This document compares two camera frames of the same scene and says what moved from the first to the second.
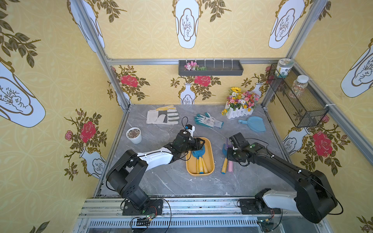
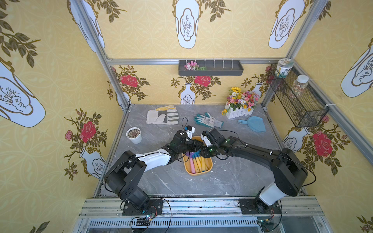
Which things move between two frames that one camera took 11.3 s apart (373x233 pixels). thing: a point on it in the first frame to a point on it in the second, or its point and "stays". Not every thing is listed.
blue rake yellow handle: (224, 166) to (203, 164)
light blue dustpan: (255, 123) stays
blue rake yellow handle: (205, 170) to (195, 155)
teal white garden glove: (207, 120) stays
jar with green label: (282, 67) stays
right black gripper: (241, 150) to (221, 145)
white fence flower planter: (240, 103) stays
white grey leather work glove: (167, 115) stays
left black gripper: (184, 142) stays
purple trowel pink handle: (230, 162) to (191, 155)
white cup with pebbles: (134, 134) stays
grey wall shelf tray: (218, 67) stays
